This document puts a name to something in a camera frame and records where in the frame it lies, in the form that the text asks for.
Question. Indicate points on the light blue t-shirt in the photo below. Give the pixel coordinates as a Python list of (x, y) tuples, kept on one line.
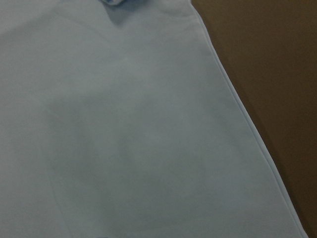
[(120, 122)]

